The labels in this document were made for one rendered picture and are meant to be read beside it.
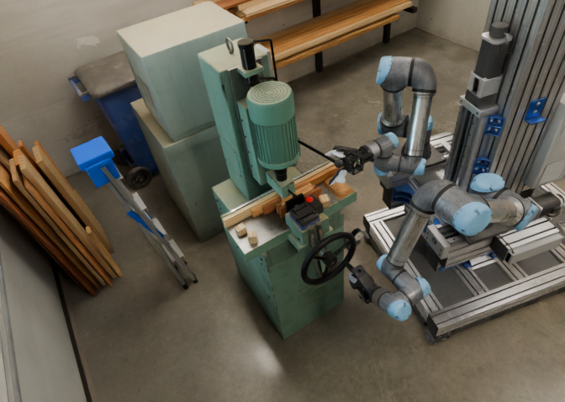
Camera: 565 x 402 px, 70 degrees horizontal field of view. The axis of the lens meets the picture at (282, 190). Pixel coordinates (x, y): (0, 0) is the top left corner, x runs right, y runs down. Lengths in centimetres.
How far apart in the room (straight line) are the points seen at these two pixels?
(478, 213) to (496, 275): 123
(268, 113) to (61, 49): 240
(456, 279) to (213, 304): 146
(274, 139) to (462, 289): 143
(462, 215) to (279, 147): 70
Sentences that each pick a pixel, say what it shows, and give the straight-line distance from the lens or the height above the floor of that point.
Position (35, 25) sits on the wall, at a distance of 356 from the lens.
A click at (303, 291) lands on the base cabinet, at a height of 37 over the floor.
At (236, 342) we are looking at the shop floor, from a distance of 253.
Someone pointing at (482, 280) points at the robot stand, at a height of 21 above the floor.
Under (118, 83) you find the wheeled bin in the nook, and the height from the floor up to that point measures 94.
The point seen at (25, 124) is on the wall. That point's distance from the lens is 382.
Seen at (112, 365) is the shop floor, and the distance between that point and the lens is 273.
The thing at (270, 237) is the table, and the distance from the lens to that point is 174.
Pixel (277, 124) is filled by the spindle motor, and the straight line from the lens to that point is 150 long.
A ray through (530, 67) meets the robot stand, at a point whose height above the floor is 144.
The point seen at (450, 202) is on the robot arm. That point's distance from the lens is 140.
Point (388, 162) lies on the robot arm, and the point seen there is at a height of 105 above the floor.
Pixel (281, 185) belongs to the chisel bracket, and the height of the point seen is 103.
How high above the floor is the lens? 224
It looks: 44 degrees down
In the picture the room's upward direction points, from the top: 8 degrees counter-clockwise
